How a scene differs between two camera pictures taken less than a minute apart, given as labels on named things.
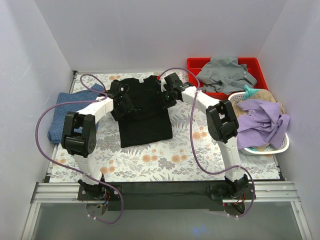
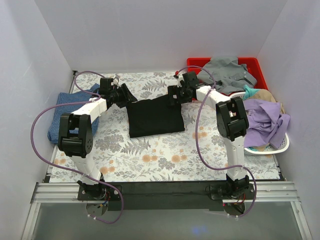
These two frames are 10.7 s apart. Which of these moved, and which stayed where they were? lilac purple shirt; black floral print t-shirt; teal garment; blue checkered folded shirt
Moved: black floral print t-shirt
Stayed: teal garment; blue checkered folded shirt; lilac purple shirt
